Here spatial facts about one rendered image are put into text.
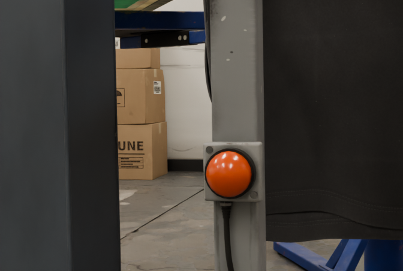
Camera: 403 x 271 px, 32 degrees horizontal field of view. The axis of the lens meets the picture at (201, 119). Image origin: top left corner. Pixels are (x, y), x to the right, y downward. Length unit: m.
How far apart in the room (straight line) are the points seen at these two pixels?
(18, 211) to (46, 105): 0.19
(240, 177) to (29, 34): 0.70
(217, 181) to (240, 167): 0.02
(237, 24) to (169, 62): 5.17
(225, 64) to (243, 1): 0.05
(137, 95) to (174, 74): 0.53
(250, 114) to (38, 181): 0.66
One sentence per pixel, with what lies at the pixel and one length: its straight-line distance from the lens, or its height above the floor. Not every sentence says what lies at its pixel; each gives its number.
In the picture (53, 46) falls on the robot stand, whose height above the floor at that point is 0.79.
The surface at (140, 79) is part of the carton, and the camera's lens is 5.33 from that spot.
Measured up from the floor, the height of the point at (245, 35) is 0.76.
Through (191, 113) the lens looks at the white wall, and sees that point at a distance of 5.72.
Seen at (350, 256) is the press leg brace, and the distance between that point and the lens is 2.10.
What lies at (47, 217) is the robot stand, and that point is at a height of 0.51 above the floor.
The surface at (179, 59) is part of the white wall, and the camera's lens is 5.74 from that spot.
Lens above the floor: 0.73
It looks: 3 degrees down
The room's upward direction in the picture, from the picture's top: 1 degrees counter-clockwise
